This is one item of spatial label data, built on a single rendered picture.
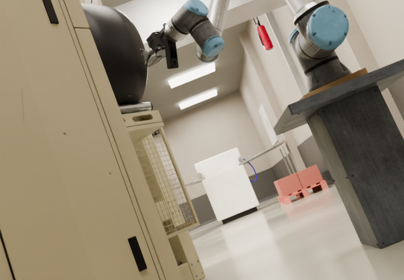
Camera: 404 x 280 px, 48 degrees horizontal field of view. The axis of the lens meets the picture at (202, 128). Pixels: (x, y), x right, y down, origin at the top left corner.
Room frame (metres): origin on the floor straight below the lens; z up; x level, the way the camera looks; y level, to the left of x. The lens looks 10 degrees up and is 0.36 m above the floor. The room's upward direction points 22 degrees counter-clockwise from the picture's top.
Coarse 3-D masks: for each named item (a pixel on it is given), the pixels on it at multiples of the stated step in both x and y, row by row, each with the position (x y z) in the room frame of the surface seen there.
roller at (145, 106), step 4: (128, 104) 1.95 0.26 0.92; (132, 104) 1.96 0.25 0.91; (136, 104) 1.98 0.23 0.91; (140, 104) 1.99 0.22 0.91; (144, 104) 2.01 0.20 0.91; (148, 104) 2.03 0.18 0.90; (120, 108) 1.90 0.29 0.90; (124, 108) 1.92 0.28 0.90; (128, 108) 1.93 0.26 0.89; (132, 108) 1.95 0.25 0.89; (136, 108) 1.97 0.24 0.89; (140, 108) 1.99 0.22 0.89; (144, 108) 2.01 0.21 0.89; (148, 108) 2.03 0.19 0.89; (152, 108) 2.05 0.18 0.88; (124, 112) 1.92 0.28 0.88; (128, 112) 1.94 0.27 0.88; (132, 112) 1.96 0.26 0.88
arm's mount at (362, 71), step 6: (354, 72) 1.75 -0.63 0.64; (360, 72) 1.74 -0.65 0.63; (366, 72) 1.75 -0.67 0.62; (342, 78) 1.74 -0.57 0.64; (348, 78) 1.74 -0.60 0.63; (354, 78) 1.74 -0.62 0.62; (330, 84) 1.74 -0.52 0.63; (336, 84) 1.74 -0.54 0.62; (318, 90) 1.74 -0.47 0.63; (324, 90) 1.74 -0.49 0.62; (306, 96) 1.74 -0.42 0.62
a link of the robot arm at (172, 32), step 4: (168, 24) 1.67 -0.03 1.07; (172, 24) 1.66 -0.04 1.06; (168, 28) 1.67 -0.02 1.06; (172, 28) 1.67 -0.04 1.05; (168, 32) 1.68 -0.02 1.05; (172, 32) 1.67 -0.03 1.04; (176, 32) 1.67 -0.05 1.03; (172, 36) 1.69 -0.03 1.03; (176, 36) 1.68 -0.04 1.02; (180, 36) 1.69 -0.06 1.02; (184, 36) 1.70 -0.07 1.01; (180, 40) 1.72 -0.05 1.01
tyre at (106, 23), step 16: (96, 16) 1.80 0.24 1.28; (112, 16) 1.87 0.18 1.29; (96, 32) 1.77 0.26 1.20; (112, 32) 1.81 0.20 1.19; (128, 32) 1.88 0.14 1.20; (112, 48) 1.80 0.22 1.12; (128, 48) 1.86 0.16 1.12; (144, 48) 1.96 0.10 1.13; (112, 64) 1.80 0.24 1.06; (128, 64) 1.87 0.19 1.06; (112, 80) 1.82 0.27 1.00; (128, 80) 1.89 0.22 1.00; (144, 80) 1.97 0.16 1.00
